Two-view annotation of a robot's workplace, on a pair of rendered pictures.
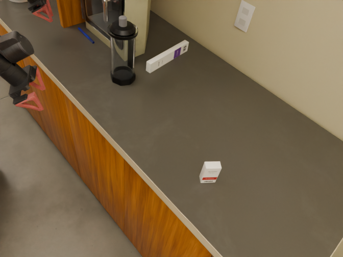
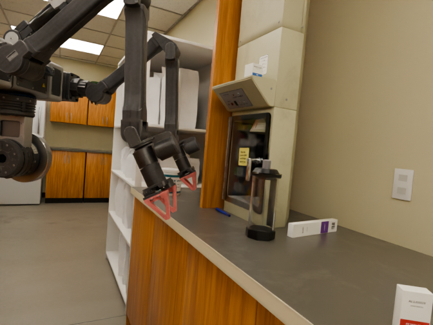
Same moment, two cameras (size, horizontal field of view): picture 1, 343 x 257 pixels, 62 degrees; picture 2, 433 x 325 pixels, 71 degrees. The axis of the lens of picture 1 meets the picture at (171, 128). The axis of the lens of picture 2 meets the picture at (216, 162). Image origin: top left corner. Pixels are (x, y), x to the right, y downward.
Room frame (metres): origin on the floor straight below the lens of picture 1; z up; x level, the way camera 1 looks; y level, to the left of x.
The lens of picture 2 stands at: (-0.11, -0.01, 1.24)
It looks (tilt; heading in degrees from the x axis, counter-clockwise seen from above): 3 degrees down; 23
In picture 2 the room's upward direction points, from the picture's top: 5 degrees clockwise
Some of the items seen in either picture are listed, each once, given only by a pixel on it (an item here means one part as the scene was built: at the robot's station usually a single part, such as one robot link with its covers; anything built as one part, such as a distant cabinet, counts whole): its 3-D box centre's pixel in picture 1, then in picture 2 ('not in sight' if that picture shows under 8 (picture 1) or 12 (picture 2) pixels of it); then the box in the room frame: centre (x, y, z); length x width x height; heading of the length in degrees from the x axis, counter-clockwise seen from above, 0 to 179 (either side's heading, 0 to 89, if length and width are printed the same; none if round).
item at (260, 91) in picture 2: not in sight; (240, 95); (1.09, 0.42, 1.46); 0.32 x 0.12 x 0.10; 51
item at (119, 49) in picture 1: (122, 53); (263, 203); (0.92, 0.24, 1.06); 0.11 x 0.11 x 0.21
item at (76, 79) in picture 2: not in sight; (79, 88); (0.91, 1.12, 1.45); 0.09 x 0.08 x 0.12; 20
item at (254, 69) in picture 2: not in sight; (253, 73); (1.04, 0.35, 1.54); 0.05 x 0.05 x 0.06; 56
